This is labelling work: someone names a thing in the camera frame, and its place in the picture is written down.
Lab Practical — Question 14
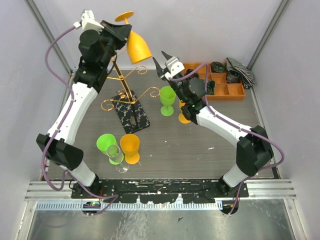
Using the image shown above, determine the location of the striped cloth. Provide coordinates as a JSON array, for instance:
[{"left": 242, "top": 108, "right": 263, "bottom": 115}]
[{"left": 226, "top": 57, "right": 256, "bottom": 89}]

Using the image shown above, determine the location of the gold wine glass rack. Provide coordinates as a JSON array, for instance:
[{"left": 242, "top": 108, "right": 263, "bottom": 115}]
[{"left": 100, "top": 47, "right": 161, "bottom": 134}]

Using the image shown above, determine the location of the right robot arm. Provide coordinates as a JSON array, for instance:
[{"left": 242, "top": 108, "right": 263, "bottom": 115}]
[{"left": 154, "top": 51, "right": 274, "bottom": 197}]

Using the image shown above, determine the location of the dark floral cloth rear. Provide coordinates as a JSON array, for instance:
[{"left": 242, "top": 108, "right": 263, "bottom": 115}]
[{"left": 210, "top": 61, "right": 226, "bottom": 73}]

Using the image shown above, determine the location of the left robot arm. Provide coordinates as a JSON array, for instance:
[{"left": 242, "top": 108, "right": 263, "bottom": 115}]
[{"left": 36, "top": 20, "right": 132, "bottom": 198}]

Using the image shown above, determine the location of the orange goblet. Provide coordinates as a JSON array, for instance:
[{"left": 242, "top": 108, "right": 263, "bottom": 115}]
[
  {"left": 178, "top": 101, "right": 191, "bottom": 124},
  {"left": 114, "top": 10, "right": 153, "bottom": 65},
  {"left": 120, "top": 133, "right": 140, "bottom": 165}
]

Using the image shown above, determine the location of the orange compartment tray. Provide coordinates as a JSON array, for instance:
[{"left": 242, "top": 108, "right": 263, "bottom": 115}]
[{"left": 182, "top": 62, "right": 246, "bottom": 101}]

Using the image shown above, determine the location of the dark floral cloth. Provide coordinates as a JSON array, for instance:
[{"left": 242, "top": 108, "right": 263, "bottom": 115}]
[
  {"left": 210, "top": 61, "right": 226, "bottom": 73},
  {"left": 206, "top": 80, "right": 216, "bottom": 95}
]

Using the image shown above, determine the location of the dark patterned cloth right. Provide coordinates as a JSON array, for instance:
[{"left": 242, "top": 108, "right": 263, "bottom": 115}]
[{"left": 226, "top": 73, "right": 241, "bottom": 84}]

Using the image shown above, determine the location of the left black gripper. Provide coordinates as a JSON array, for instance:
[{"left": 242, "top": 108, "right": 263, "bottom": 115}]
[{"left": 96, "top": 20, "right": 132, "bottom": 69}]

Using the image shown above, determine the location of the grey cable duct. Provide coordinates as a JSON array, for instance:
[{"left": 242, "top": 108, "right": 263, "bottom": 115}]
[{"left": 35, "top": 200, "right": 223, "bottom": 211}]

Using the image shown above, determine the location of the green goblet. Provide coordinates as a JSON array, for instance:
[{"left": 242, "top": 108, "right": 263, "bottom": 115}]
[
  {"left": 159, "top": 86, "right": 176, "bottom": 117},
  {"left": 96, "top": 133, "right": 118, "bottom": 165}
]

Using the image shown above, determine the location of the clear wine glass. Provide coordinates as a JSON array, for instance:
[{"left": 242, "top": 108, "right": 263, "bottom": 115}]
[{"left": 107, "top": 144, "right": 129, "bottom": 173}]

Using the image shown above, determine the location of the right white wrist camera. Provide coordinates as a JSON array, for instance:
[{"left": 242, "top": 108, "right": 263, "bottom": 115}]
[{"left": 164, "top": 56, "right": 185, "bottom": 80}]

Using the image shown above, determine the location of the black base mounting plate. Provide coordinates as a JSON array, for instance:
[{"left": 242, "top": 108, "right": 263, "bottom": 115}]
[{"left": 70, "top": 177, "right": 250, "bottom": 204}]

